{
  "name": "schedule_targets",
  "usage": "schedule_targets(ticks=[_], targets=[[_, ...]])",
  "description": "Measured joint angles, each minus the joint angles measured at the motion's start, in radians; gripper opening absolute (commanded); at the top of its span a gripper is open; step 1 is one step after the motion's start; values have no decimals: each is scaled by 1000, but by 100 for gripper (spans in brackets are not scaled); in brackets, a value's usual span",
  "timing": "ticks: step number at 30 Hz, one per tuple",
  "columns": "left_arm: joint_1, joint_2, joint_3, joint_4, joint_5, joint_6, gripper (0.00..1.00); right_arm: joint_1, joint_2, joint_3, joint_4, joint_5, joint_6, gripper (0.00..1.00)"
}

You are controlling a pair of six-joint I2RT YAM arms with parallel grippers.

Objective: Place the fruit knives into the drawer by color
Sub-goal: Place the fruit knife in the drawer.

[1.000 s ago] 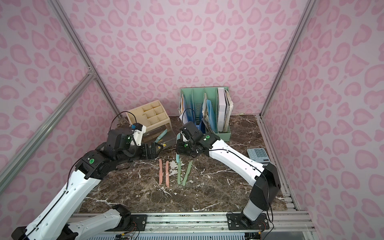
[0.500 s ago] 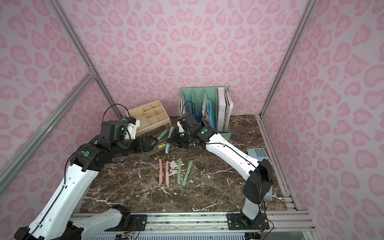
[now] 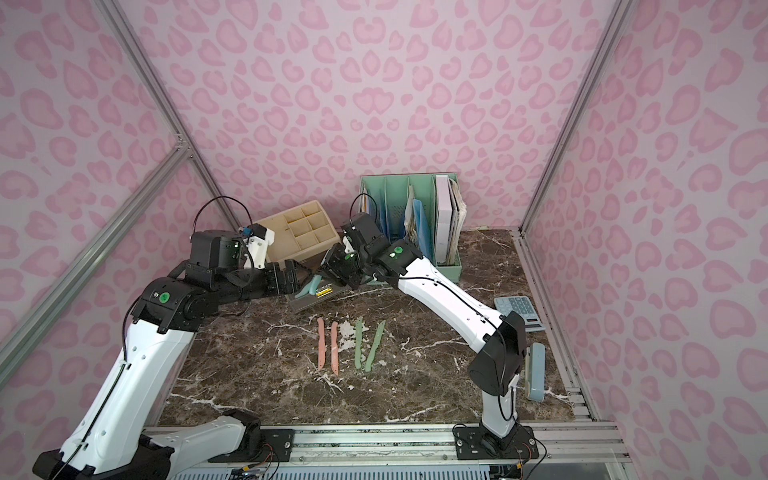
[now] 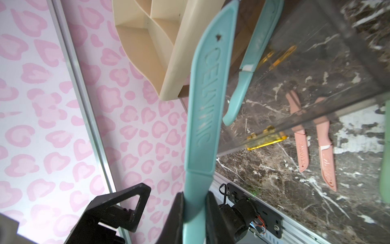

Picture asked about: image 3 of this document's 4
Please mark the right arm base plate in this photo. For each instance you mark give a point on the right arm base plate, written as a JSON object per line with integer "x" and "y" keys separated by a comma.
{"x": 477, "y": 443}

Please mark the green knife left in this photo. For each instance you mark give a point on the green knife left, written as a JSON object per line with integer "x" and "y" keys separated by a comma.
{"x": 358, "y": 342}

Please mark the beige desktop drawer organizer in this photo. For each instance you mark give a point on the beige desktop drawer organizer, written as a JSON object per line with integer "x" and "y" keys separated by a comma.
{"x": 303, "y": 233}

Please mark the blue folder in rack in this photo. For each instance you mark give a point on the blue folder in rack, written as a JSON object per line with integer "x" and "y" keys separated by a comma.
{"x": 422, "y": 230}

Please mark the green knife right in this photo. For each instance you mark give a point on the green knife right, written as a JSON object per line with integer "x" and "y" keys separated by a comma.
{"x": 374, "y": 346}

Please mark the drawer with gold handle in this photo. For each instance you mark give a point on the drawer with gold handle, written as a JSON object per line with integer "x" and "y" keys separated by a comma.
{"x": 327, "y": 290}

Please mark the pink knife right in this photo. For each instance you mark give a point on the pink knife right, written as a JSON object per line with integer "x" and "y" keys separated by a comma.
{"x": 334, "y": 336}

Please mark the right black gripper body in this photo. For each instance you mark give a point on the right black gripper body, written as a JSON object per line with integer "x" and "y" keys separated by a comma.
{"x": 335, "y": 270}

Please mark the teal knife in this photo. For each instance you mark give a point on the teal knife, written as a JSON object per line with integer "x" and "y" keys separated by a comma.
{"x": 311, "y": 288}

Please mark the grey blue calculator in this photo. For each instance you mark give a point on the grey blue calculator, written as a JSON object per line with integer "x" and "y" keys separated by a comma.
{"x": 523, "y": 306}

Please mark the aluminium front rail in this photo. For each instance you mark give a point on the aluminium front rail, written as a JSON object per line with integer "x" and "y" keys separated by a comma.
{"x": 397, "y": 446}

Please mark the green file organizer rack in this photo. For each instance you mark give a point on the green file organizer rack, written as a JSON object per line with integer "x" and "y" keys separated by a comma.
{"x": 427, "y": 209}

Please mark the green knife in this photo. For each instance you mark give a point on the green knife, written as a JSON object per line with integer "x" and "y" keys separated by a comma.
{"x": 374, "y": 346}
{"x": 358, "y": 342}

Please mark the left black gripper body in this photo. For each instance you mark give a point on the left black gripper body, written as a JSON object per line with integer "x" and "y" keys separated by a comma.
{"x": 285, "y": 278}

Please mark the pink knife left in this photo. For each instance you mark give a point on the pink knife left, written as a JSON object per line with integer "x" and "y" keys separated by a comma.
{"x": 321, "y": 349}

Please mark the white book in rack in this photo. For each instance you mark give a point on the white book in rack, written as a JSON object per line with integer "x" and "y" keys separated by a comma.
{"x": 443, "y": 218}

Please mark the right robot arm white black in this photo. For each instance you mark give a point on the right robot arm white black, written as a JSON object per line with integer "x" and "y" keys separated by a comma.
{"x": 499, "y": 340}

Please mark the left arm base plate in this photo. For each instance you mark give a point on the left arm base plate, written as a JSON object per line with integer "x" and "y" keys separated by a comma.
{"x": 268, "y": 445}

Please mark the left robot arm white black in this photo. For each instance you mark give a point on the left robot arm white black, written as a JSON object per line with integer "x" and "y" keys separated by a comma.
{"x": 224, "y": 267}

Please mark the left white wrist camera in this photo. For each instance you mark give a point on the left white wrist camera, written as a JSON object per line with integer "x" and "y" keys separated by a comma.
{"x": 257, "y": 240}

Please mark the pink knife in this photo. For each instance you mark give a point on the pink knife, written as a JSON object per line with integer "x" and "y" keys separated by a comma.
{"x": 321, "y": 349}
{"x": 334, "y": 336}

